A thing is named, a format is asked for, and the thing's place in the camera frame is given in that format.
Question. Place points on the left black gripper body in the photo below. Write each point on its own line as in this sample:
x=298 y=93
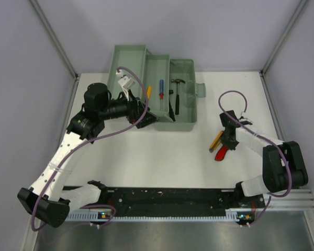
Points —
x=121 y=108

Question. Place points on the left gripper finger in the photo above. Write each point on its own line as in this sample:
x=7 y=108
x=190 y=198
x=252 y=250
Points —
x=140 y=106
x=148 y=119

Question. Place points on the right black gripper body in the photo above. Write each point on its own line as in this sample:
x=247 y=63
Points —
x=231 y=143

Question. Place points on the yellow black utility knife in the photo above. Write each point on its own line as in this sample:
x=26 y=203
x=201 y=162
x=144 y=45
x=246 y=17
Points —
x=216 y=142

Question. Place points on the orange handle screwdriver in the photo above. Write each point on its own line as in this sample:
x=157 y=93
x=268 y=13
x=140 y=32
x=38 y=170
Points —
x=149 y=91

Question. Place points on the red black utility knife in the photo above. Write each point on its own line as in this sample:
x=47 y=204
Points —
x=221 y=153

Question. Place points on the black mallet hammer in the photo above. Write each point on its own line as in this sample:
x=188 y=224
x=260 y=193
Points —
x=171 y=112

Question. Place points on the blue red screwdriver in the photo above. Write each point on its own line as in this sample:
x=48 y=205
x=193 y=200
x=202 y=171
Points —
x=161 y=93

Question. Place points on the green clear-lid tool box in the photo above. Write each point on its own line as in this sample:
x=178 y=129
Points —
x=151 y=68

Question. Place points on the steel claw hammer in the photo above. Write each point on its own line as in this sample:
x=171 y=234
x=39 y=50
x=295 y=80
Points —
x=178 y=81

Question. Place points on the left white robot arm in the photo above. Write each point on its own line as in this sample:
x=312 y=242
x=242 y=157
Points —
x=46 y=199

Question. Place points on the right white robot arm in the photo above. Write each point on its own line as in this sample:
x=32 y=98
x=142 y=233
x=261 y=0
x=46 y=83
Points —
x=283 y=166

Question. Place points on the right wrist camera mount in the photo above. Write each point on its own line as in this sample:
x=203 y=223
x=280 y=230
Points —
x=244 y=120

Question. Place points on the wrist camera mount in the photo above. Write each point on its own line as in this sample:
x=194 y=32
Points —
x=244 y=120
x=125 y=82

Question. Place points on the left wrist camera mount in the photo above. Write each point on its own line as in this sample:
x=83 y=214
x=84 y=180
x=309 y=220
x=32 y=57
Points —
x=125 y=82

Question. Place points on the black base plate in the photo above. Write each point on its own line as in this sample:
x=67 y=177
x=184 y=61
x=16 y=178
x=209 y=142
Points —
x=175 y=202

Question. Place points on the aluminium frame rail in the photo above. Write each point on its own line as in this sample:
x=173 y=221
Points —
x=296 y=200

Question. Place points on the grey slotted cable duct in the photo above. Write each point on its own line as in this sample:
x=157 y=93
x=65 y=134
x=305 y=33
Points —
x=94 y=216

